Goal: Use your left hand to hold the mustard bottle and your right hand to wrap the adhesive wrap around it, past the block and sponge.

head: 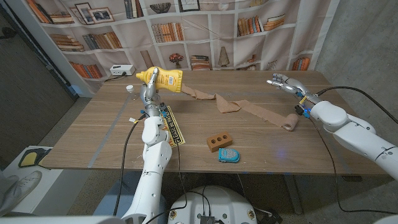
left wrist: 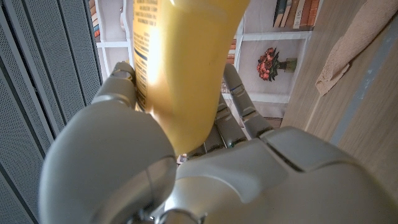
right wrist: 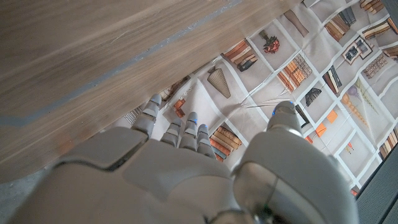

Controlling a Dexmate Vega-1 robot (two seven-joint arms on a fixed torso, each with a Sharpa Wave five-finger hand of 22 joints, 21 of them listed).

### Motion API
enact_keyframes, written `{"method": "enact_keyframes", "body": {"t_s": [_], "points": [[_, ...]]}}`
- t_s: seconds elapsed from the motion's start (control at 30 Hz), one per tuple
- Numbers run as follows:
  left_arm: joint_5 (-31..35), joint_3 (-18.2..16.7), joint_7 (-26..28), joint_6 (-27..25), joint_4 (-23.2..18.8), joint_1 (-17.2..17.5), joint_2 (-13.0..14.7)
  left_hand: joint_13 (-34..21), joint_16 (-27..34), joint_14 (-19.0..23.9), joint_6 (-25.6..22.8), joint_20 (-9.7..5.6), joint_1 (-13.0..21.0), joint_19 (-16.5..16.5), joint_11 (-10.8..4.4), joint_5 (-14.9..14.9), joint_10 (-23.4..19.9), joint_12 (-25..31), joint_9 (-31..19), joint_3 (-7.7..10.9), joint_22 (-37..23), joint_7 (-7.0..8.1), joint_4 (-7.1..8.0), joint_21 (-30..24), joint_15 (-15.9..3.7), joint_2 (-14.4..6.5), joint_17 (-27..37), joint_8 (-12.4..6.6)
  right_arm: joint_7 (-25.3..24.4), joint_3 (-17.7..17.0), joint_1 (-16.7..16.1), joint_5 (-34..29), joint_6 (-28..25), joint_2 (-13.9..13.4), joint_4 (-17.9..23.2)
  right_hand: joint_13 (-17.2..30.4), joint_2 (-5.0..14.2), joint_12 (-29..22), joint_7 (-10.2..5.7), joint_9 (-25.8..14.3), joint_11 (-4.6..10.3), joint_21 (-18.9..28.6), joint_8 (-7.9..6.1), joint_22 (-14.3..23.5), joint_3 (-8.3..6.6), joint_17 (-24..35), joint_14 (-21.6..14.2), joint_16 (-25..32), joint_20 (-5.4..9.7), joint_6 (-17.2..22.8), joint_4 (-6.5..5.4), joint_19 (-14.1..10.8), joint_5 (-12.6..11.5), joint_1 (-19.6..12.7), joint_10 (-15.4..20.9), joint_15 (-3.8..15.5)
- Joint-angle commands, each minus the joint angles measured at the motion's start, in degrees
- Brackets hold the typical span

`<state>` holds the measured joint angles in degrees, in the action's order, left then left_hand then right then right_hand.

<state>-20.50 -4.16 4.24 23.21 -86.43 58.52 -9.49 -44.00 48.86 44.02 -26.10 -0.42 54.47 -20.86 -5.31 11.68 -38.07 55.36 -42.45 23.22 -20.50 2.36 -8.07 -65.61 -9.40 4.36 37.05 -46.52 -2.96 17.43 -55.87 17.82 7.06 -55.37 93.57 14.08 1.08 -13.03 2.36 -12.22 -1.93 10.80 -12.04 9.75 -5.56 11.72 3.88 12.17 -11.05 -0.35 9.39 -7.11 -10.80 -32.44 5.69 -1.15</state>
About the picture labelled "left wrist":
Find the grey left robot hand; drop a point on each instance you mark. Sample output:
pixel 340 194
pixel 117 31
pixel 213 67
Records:
pixel 248 180

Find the yellow mustard bottle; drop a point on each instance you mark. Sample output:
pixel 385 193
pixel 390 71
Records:
pixel 186 77

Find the tan adhesive wrap strip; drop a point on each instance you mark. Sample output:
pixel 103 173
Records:
pixel 354 40

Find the printed bookshelf backdrop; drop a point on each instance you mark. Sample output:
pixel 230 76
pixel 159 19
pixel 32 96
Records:
pixel 273 81

